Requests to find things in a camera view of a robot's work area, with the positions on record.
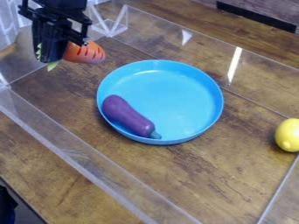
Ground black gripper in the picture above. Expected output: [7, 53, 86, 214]
[18, 0, 93, 63]

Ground orange toy carrot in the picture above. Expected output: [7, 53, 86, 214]
[62, 40, 106, 64]

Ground white lattice curtain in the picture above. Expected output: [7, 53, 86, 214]
[0, 0, 110, 51]

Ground purple toy eggplant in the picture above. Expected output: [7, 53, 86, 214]
[102, 94, 162, 139]

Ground blue round plate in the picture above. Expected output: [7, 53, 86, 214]
[97, 59, 225, 145]

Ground dark object bottom left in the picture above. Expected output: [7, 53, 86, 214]
[0, 185, 19, 224]

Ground yellow toy lemon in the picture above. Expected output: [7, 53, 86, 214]
[276, 118, 299, 152]

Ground clear acrylic enclosure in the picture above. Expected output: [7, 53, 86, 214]
[0, 0, 299, 224]

